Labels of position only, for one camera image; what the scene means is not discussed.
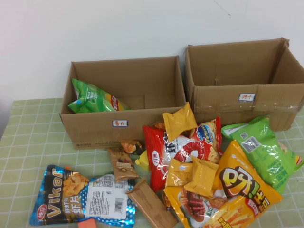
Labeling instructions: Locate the yellow biscuit packet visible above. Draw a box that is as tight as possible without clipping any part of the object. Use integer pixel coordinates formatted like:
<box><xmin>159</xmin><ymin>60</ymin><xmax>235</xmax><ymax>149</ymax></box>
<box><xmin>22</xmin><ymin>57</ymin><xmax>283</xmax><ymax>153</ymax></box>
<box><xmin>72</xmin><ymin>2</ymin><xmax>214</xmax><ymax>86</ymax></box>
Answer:
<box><xmin>183</xmin><ymin>155</ymin><xmax>219</xmax><ymax>198</ymax></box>
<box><xmin>165</xmin><ymin>158</ymin><xmax>194</xmax><ymax>188</ymax></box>
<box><xmin>162</xmin><ymin>102</ymin><xmax>198</xmax><ymax>143</ymax></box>

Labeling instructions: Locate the green chip bag showing barcode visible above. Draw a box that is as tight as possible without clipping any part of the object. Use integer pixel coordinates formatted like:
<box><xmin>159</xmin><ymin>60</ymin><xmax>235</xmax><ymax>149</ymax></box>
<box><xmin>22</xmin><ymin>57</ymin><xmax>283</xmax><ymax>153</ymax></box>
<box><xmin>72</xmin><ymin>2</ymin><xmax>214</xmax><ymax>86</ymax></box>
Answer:
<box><xmin>221</xmin><ymin>115</ymin><xmax>304</xmax><ymax>195</ymax></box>

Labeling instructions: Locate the small dark orange snack packet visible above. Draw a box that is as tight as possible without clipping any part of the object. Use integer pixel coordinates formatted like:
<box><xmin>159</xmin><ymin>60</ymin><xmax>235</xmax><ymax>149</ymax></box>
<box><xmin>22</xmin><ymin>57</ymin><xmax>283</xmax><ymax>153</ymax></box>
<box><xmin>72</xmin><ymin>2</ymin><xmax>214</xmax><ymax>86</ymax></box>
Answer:
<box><xmin>120</xmin><ymin>140</ymin><xmax>143</xmax><ymax>155</ymax></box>
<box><xmin>162</xmin><ymin>192</ymin><xmax>174</xmax><ymax>212</ymax></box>

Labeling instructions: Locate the dark orange chip packet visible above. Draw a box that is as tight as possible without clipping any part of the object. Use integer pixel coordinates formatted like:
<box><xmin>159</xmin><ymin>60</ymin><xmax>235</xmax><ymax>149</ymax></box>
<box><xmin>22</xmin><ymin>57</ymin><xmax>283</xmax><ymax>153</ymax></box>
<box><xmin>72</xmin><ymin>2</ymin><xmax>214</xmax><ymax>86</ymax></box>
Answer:
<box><xmin>151</xmin><ymin>121</ymin><xmax>167</xmax><ymax>131</ymax></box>

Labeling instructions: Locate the red shrimp stick bag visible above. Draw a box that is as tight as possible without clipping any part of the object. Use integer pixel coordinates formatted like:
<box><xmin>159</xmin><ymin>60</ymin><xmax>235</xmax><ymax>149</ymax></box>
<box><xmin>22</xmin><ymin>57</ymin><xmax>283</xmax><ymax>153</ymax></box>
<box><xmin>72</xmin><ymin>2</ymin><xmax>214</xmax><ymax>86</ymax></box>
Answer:
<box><xmin>142</xmin><ymin>116</ymin><xmax>223</xmax><ymax>192</ymax></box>

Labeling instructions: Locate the small yellow packet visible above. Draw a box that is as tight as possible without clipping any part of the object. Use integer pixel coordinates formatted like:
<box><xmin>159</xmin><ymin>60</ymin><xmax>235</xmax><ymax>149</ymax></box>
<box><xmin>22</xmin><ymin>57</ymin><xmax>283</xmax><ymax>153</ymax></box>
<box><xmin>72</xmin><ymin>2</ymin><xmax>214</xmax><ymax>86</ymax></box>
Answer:
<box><xmin>134</xmin><ymin>151</ymin><xmax>150</xmax><ymax>172</ymax></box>

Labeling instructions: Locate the cardboard box with printed web address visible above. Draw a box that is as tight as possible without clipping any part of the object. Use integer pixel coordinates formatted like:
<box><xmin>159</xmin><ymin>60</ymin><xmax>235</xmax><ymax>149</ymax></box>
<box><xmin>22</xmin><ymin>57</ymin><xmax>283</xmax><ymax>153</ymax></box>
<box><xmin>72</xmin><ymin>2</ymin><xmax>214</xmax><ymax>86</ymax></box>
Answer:
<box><xmin>59</xmin><ymin>56</ymin><xmax>188</xmax><ymax>151</ymax></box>

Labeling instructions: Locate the green chip bag showing front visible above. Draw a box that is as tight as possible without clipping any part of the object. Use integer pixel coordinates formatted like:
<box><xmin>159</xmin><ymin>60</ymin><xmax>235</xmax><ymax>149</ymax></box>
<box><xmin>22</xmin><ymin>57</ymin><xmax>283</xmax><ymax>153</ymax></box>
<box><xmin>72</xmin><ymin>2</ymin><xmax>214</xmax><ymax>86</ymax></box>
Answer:
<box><xmin>67</xmin><ymin>78</ymin><xmax>133</xmax><ymax>114</ymax></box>

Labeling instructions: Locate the brown wafer bar wrapper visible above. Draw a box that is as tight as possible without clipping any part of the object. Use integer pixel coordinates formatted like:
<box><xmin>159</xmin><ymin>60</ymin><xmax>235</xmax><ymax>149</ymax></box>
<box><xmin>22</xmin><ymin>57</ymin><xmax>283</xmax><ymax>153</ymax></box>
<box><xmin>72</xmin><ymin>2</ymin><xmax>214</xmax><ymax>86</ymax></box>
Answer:
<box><xmin>107</xmin><ymin>147</ymin><xmax>141</xmax><ymax>183</ymax></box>

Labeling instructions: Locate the taped cardboard box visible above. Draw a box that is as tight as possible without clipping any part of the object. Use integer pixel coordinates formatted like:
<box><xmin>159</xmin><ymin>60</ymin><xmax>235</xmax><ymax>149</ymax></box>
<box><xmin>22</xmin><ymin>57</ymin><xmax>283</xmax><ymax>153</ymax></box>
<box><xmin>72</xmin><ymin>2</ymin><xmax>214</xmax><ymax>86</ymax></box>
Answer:
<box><xmin>184</xmin><ymin>37</ymin><xmax>304</xmax><ymax>132</ymax></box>

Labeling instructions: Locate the plain brown bar wrapper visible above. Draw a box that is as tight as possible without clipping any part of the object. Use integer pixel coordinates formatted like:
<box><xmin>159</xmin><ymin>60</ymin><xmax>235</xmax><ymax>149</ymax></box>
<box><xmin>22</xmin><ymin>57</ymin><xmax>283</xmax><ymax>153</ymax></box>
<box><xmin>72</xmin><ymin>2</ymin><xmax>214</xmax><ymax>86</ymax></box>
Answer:
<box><xmin>125</xmin><ymin>178</ymin><xmax>179</xmax><ymax>228</ymax></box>

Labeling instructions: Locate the blue dotted bag white label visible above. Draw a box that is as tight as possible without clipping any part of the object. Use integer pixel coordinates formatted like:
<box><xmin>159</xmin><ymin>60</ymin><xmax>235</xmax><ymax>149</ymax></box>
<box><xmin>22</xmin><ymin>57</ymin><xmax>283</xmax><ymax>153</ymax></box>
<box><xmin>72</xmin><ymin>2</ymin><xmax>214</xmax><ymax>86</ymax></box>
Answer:
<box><xmin>79</xmin><ymin>174</ymin><xmax>136</xmax><ymax>225</ymax></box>

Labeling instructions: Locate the large yellow potato stick bag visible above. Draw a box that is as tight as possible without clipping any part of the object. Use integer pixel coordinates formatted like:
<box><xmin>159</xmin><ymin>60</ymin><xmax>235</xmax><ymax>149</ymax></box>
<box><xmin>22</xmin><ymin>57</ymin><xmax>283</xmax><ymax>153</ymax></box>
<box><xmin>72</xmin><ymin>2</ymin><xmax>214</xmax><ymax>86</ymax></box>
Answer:
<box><xmin>163</xmin><ymin>140</ymin><xmax>284</xmax><ymax>228</ymax></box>

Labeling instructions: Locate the green checked tablecloth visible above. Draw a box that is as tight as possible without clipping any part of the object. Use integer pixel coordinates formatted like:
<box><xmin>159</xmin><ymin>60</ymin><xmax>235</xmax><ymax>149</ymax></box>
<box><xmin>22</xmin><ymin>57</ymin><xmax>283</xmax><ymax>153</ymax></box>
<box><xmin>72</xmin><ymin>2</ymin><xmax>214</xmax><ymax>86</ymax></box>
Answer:
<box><xmin>0</xmin><ymin>98</ymin><xmax>304</xmax><ymax>228</ymax></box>

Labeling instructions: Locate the black blue Vikar chip bag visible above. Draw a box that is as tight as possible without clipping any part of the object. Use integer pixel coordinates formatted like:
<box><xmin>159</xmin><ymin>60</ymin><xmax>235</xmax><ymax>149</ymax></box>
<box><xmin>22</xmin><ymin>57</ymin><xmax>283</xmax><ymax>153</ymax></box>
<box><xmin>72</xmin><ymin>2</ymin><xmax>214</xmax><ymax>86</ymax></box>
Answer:
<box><xmin>29</xmin><ymin>164</ymin><xmax>93</xmax><ymax>226</ymax></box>

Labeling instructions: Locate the orange block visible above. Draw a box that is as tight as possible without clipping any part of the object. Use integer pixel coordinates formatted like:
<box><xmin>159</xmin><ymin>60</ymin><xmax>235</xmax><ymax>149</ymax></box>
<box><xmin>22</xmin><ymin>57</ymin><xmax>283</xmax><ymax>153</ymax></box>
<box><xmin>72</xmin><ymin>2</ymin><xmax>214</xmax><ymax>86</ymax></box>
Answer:
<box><xmin>71</xmin><ymin>219</ymin><xmax>97</xmax><ymax>228</ymax></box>

